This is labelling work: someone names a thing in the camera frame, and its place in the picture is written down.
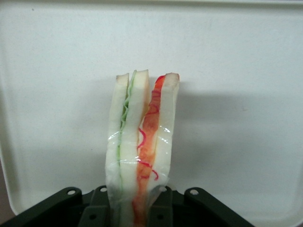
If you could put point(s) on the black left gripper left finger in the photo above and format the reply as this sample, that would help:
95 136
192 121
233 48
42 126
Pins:
71 210

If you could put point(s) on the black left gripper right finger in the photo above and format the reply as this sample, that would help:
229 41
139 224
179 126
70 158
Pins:
189 212

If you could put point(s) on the plastic sandwich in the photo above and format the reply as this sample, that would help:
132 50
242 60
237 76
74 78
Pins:
127 142

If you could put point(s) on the cream plastic tray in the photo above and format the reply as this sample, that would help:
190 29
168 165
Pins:
47 94

